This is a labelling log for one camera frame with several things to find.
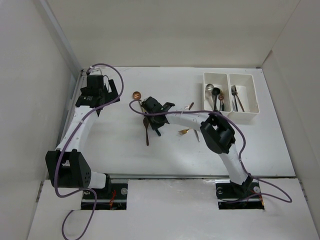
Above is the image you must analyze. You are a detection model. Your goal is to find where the copper spoon long handle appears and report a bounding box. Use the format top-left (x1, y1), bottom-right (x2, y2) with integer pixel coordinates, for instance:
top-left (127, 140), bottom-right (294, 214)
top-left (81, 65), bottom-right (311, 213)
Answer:
top-left (132, 91), bottom-right (142, 103)

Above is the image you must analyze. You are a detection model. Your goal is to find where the silver spoon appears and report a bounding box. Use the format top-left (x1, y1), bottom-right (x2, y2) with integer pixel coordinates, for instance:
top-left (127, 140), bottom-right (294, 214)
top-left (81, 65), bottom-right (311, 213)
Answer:
top-left (205, 83), bottom-right (214, 103)

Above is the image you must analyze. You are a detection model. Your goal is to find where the black spoon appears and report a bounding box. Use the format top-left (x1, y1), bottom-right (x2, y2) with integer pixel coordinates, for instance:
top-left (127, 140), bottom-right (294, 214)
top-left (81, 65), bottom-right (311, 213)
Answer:
top-left (212, 87), bottom-right (221, 111)

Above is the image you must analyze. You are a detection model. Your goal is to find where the black fork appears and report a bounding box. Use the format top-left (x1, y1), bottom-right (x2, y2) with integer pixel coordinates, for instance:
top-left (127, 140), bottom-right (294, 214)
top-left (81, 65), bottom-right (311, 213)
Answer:
top-left (231, 100), bottom-right (238, 112)

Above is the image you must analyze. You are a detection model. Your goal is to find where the silver fork long handle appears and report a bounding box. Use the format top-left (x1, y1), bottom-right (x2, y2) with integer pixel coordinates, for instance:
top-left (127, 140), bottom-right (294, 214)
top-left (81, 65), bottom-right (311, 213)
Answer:
top-left (231, 85), bottom-right (245, 112)

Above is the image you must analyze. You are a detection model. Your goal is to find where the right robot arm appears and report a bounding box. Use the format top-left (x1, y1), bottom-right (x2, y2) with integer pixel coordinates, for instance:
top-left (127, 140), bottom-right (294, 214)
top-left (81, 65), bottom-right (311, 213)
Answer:
top-left (141, 96), bottom-right (253, 197)

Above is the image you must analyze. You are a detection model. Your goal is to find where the dark copper spoon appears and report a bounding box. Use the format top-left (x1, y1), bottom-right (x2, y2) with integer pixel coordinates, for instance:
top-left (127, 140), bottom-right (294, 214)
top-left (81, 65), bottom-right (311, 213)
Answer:
top-left (143, 117), bottom-right (150, 146)

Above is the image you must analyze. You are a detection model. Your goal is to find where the left white container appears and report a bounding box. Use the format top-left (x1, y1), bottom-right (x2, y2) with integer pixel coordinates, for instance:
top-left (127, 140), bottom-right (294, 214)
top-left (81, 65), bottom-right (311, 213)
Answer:
top-left (202, 72), bottom-right (232, 117)

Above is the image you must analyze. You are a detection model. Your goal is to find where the white container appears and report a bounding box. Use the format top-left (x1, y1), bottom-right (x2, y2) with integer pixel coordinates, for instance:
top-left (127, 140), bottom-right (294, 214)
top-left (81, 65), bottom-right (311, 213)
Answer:
top-left (202, 72), bottom-right (232, 117)
top-left (228, 73), bottom-right (260, 125)

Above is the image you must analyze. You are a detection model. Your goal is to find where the right white container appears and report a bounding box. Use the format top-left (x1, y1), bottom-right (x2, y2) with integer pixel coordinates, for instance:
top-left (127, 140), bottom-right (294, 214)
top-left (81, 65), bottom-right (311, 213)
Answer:
top-left (228, 73), bottom-right (260, 125)

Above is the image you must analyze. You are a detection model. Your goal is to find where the aluminium rail frame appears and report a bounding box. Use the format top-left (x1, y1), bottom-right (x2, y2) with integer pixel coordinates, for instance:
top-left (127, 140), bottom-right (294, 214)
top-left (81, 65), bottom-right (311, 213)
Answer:
top-left (48, 67), bottom-right (95, 180)

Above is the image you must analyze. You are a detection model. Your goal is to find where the gold fork green handle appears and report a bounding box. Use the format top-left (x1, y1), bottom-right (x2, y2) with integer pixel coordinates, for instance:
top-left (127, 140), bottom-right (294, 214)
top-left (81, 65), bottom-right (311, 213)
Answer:
top-left (178, 128), bottom-right (192, 136)

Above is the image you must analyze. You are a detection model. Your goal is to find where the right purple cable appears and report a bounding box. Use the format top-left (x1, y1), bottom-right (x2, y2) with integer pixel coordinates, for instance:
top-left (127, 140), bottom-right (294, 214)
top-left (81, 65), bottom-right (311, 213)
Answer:
top-left (128, 99), bottom-right (293, 204)

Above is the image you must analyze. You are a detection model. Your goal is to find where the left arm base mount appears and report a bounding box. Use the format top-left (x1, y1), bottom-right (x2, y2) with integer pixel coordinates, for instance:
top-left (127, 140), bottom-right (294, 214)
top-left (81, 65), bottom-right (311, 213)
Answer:
top-left (93, 177), bottom-right (129, 211)

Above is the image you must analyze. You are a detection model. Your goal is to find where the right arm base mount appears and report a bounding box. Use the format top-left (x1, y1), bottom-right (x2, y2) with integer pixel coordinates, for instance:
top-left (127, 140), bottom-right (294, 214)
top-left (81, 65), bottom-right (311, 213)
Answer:
top-left (215, 182), bottom-right (265, 210)

